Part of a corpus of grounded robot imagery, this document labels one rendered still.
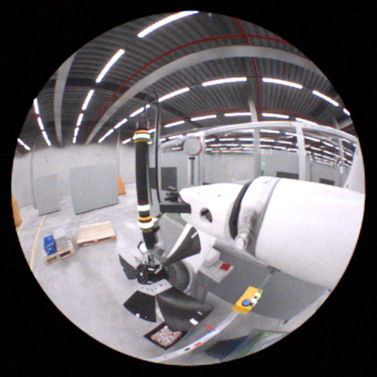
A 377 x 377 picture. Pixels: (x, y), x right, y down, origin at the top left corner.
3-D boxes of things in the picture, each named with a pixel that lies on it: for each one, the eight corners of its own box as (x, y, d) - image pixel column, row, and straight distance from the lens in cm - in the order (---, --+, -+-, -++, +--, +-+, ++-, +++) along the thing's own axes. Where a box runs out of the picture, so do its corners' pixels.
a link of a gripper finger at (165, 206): (162, 221, 14) (158, 206, 19) (220, 209, 16) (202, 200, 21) (161, 211, 13) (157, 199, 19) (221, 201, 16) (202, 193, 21)
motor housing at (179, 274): (160, 278, 94) (146, 277, 85) (175, 255, 85) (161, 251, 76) (180, 298, 83) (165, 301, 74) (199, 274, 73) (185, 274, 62)
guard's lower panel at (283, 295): (166, 256, 246) (161, 215, 196) (289, 319, 210) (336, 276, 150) (164, 256, 245) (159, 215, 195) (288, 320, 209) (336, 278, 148)
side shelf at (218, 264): (205, 253, 132) (205, 251, 130) (233, 268, 120) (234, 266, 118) (188, 264, 119) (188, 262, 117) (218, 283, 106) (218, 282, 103)
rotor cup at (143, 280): (155, 261, 75) (137, 256, 68) (172, 269, 65) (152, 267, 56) (149, 280, 79) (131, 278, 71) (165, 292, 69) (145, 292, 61)
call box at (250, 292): (244, 293, 88) (250, 285, 79) (256, 298, 89) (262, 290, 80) (230, 309, 80) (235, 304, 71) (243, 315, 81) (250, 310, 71)
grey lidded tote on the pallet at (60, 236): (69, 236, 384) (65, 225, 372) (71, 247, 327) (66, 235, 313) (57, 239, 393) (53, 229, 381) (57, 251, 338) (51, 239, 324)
